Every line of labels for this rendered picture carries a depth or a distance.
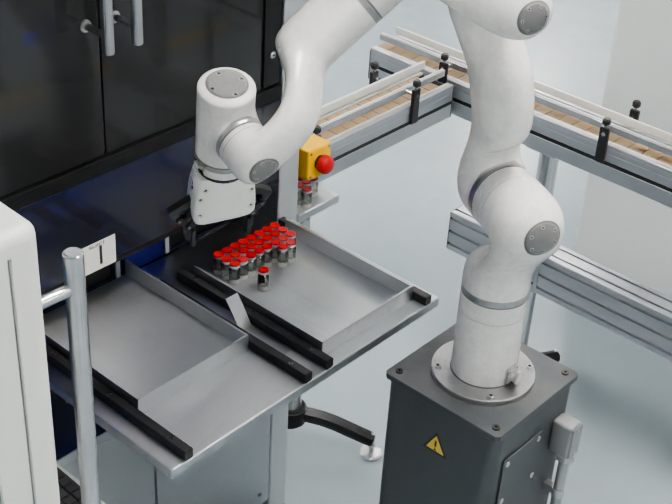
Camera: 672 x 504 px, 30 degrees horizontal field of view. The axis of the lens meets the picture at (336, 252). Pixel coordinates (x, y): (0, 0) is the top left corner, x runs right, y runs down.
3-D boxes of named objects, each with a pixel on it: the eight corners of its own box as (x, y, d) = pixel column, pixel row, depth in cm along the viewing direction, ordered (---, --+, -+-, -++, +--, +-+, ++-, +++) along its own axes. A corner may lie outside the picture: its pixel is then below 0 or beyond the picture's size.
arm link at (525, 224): (509, 265, 227) (527, 149, 214) (560, 324, 212) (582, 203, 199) (449, 276, 223) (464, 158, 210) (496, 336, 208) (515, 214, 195)
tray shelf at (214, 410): (-5, 348, 228) (-6, 340, 227) (266, 212, 273) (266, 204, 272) (172, 479, 202) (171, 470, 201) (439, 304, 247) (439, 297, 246)
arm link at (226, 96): (264, 161, 186) (233, 122, 191) (270, 96, 176) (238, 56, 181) (214, 180, 183) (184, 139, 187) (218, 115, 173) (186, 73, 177)
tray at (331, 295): (194, 280, 246) (194, 266, 244) (286, 232, 263) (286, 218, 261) (321, 357, 228) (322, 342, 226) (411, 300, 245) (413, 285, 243)
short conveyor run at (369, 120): (266, 215, 276) (267, 152, 267) (217, 189, 284) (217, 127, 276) (455, 119, 320) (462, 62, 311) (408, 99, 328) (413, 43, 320)
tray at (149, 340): (17, 328, 230) (15, 313, 229) (126, 274, 247) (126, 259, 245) (138, 415, 212) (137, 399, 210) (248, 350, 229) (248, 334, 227)
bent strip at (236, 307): (225, 324, 235) (225, 298, 232) (236, 317, 237) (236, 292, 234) (279, 357, 227) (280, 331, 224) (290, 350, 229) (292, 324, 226)
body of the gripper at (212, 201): (197, 183, 185) (195, 233, 193) (262, 169, 188) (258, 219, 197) (182, 148, 189) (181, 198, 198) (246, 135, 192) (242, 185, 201)
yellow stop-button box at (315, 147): (282, 170, 269) (283, 140, 265) (305, 159, 274) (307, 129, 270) (308, 183, 265) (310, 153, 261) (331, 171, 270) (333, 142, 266)
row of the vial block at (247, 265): (226, 282, 246) (226, 262, 244) (289, 248, 258) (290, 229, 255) (234, 286, 245) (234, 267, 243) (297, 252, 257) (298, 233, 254)
